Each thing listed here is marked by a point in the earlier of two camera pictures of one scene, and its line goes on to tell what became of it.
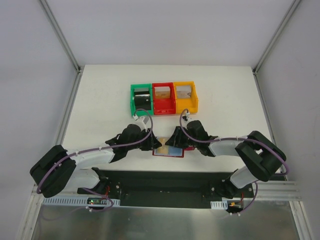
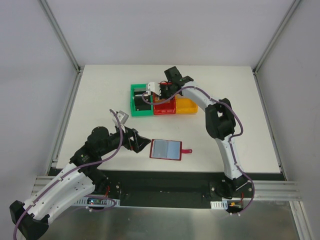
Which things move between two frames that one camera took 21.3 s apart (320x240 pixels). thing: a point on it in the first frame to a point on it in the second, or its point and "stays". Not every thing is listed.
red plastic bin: x=164 y=106 stays
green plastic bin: x=141 y=112 stays
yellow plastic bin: x=186 y=97 stays
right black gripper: x=178 y=138 to x=165 y=90
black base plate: x=166 y=189 stays
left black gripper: x=150 y=141 to x=135 y=141
